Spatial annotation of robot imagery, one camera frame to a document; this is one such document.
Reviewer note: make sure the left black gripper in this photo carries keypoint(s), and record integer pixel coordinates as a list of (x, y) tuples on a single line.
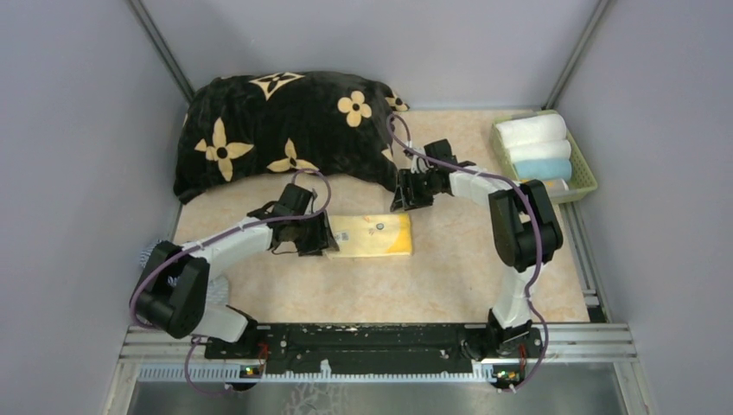
[(321, 239)]

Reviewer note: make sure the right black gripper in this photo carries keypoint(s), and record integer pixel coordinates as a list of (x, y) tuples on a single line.
[(405, 180)]

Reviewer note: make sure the pale yellow cream towel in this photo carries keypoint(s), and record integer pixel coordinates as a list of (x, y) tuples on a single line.
[(371, 236)]

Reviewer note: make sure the light blue towel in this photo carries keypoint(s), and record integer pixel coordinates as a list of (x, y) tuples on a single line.
[(544, 169)]

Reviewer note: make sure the yellow grey towel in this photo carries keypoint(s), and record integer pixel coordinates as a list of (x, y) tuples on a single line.
[(556, 186)]

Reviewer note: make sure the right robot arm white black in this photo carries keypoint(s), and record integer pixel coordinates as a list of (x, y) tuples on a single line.
[(525, 229)]

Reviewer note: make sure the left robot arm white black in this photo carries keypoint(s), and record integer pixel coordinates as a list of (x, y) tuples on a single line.
[(171, 293)]

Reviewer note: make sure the blue white striped towel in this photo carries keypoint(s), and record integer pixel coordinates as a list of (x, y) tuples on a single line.
[(218, 288)]

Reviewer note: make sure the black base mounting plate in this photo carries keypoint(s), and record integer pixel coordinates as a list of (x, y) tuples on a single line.
[(379, 349)]

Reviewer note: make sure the top white rolled towel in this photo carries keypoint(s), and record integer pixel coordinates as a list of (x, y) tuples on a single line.
[(533, 130)]

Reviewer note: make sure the white rolled towel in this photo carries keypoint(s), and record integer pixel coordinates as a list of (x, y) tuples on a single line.
[(559, 149), (533, 130)]

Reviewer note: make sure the black pillow with tan flowers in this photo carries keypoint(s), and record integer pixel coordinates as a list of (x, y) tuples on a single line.
[(249, 125)]

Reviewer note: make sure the middle white rolled towel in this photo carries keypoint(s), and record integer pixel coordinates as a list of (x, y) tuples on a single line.
[(559, 149)]

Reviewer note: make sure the white toothed cable strip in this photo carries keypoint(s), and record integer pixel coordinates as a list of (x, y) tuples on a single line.
[(234, 372)]

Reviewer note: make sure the aluminium frame rail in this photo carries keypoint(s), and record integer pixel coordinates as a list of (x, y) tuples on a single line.
[(571, 342)]

